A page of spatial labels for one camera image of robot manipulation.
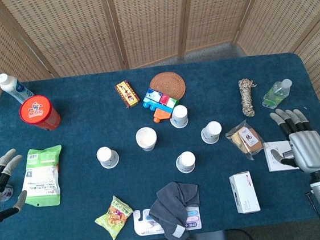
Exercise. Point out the dark grey towel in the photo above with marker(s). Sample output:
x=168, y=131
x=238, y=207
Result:
x=173, y=207

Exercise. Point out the white bottle with blue label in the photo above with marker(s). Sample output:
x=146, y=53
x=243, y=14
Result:
x=13, y=88

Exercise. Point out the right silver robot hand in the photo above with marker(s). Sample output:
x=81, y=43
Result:
x=309, y=150

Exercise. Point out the red yellow small box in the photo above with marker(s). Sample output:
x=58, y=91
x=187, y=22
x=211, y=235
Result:
x=127, y=94

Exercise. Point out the stack of upright paper cups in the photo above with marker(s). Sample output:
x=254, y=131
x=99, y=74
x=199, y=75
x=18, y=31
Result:
x=146, y=138

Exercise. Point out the clear green liquid bottle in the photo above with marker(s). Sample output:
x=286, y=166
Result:
x=277, y=93

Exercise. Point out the yellow-green chips bag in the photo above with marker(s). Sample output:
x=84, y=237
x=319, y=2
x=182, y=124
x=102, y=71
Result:
x=114, y=216

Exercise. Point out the red lidded snack tub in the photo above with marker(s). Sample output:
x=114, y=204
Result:
x=37, y=111

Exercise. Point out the orange toy block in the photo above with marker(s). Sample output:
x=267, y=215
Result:
x=162, y=115

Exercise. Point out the woven bamboo folding screen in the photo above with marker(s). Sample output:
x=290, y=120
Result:
x=149, y=20

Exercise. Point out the blue felt table cover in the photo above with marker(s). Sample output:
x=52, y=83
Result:
x=98, y=183

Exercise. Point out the light blue toy block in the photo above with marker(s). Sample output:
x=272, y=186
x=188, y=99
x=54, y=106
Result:
x=150, y=104

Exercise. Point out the plastic wrapped cake slices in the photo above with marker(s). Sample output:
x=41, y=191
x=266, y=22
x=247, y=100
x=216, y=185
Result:
x=246, y=141

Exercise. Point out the white floral paper cup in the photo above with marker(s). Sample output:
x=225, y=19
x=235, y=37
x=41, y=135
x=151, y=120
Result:
x=107, y=157
x=179, y=116
x=211, y=132
x=185, y=162

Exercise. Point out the white carton box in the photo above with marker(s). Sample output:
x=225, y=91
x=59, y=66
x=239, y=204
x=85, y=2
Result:
x=244, y=192

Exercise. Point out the green toy block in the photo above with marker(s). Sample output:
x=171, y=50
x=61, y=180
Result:
x=172, y=103

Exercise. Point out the toothbrush blister pack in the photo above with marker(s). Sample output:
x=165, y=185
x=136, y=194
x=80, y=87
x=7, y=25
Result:
x=140, y=223

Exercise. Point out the white USB hub box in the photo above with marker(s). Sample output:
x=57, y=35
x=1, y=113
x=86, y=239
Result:
x=278, y=160

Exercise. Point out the green white snack bag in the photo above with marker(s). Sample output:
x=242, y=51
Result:
x=41, y=175

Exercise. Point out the red toy block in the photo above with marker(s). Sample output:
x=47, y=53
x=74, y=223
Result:
x=164, y=99

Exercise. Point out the round woven coaster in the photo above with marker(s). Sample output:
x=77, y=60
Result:
x=167, y=83

